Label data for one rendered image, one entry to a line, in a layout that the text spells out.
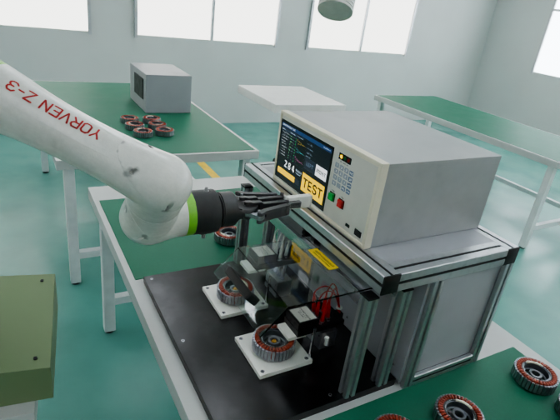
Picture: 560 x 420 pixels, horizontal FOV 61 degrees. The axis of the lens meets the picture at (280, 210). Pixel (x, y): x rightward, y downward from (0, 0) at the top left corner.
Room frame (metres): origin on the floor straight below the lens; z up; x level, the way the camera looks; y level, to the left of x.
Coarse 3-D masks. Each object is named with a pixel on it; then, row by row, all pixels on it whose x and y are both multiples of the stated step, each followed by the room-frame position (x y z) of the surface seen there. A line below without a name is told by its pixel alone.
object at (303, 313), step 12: (288, 312) 1.01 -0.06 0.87; (300, 312) 1.01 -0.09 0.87; (312, 312) 1.02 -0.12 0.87; (288, 324) 1.00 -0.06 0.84; (300, 324) 0.97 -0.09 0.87; (312, 324) 0.99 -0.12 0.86; (324, 324) 1.01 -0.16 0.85; (336, 324) 1.03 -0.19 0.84; (288, 336) 0.96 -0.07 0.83; (300, 336) 0.97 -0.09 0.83
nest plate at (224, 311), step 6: (204, 288) 1.19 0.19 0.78; (210, 288) 1.19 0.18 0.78; (216, 288) 1.20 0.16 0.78; (210, 294) 1.16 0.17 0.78; (216, 294) 1.17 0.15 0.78; (210, 300) 1.14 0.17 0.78; (216, 300) 1.14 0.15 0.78; (216, 306) 1.11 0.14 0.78; (222, 306) 1.12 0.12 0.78; (228, 306) 1.12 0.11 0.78; (234, 306) 1.12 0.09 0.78; (222, 312) 1.09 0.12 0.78; (228, 312) 1.09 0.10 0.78; (234, 312) 1.09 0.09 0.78; (240, 312) 1.10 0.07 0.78; (222, 318) 1.07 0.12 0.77
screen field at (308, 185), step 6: (306, 174) 1.17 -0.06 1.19; (306, 180) 1.17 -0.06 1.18; (312, 180) 1.14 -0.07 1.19; (306, 186) 1.16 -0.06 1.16; (312, 186) 1.14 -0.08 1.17; (318, 186) 1.12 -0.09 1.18; (306, 192) 1.16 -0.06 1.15; (312, 192) 1.14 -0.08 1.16; (318, 192) 1.11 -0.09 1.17; (312, 198) 1.13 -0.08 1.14; (318, 198) 1.11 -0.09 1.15
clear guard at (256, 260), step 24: (288, 240) 1.03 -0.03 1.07; (312, 240) 1.05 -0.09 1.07; (240, 264) 0.92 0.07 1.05; (264, 264) 0.91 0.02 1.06; (288, 264) 0.92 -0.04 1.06; (312, 264) 0.94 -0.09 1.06; (336, 264) 0.95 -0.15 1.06; (264, 288) 0.83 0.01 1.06; (288, 288) 0.83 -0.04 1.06; (312, 288) 0.84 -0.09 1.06; (336, 288) 0.85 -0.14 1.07; (360, 288) 0.86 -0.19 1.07; (264, 312) 0.78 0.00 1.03
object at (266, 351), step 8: (272, 328) 1.00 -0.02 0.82; (256, 336) 0.96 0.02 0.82; (264, 336) 0.99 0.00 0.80; (272, 336) 0.98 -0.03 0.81; (280, 336) 1.00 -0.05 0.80; (256, 344) 0.94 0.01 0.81; (264, 344) 0.94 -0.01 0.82; (272, 344) 0.95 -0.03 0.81; (280, 344) 0.97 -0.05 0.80; (288, 344) 0.95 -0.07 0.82; (256, 352) 0.93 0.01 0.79; (264, 352) 0.92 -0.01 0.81; (272, 352) 0.91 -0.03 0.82; (280, 352) 0.92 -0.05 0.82; (288, 352) 0.93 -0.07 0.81; (272, 360) 0.91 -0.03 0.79; (280, 360) 0.92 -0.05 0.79
